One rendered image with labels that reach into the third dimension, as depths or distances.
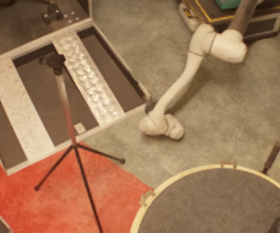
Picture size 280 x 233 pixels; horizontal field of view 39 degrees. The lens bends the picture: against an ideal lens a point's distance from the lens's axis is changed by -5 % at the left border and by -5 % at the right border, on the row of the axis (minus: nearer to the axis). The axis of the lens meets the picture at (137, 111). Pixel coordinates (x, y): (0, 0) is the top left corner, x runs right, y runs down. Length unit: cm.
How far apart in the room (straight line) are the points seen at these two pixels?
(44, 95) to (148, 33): 96
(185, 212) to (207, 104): 138
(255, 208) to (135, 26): 207
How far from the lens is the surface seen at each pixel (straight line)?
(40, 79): 292
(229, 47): 229
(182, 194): 154
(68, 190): 245
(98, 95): 272
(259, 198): 159
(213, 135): 265
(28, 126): 265
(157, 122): 234
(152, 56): 303
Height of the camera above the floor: 220
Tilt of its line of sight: 54 degrees down
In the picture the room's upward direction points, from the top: 1 degrees clockwise
